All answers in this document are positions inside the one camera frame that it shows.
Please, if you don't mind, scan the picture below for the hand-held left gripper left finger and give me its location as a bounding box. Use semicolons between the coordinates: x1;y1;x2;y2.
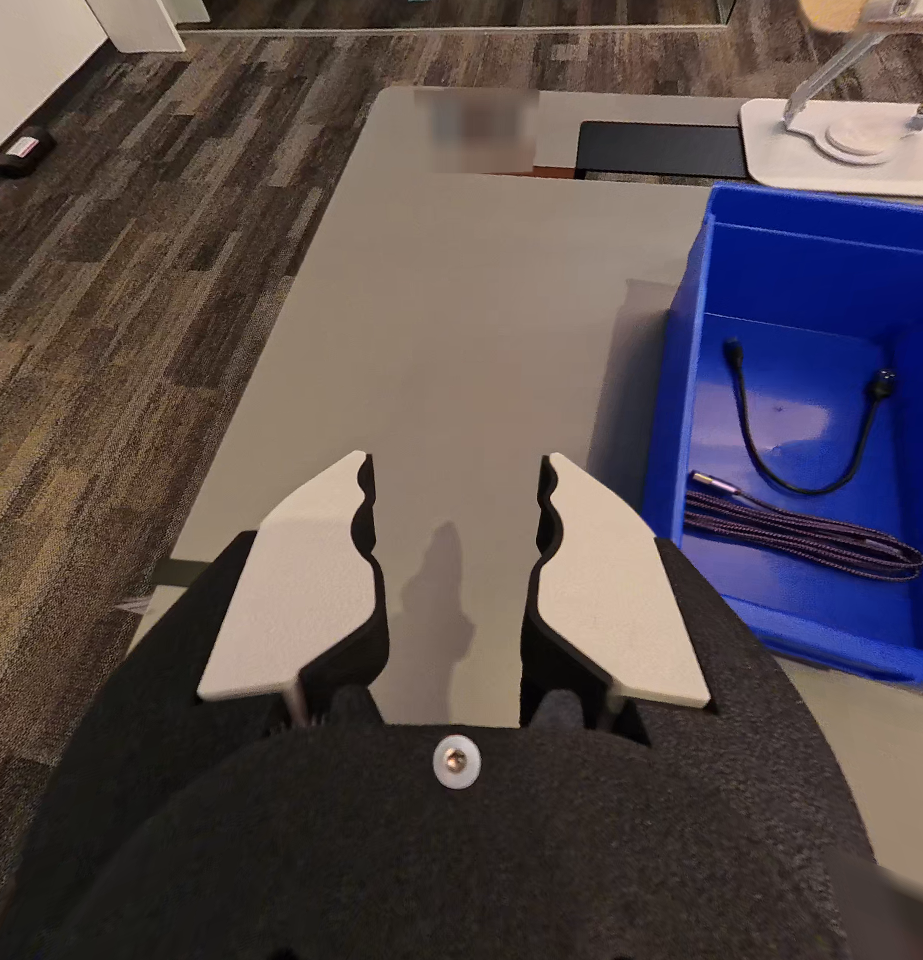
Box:
196;450;391;730

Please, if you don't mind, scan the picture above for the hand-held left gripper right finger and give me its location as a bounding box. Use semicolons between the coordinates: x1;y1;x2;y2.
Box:
520;452;712;732

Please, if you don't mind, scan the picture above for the blue plastic bin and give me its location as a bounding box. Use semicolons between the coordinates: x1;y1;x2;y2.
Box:
640;182;923;695

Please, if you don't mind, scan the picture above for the wooden document stand white base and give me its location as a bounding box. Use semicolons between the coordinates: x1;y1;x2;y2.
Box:
739;0;923;200

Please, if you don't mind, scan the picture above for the black device on floor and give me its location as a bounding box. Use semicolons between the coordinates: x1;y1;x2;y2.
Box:
0;126;58;180

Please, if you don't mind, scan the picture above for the glass floor partition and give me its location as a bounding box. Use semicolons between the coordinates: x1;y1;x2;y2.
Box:
175;0;739;35

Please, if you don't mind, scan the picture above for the purple braided usb cable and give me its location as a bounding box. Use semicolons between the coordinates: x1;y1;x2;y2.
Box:
682;468;923;582

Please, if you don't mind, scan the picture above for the short black cable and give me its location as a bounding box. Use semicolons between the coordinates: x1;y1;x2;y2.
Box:
722;337;899;498

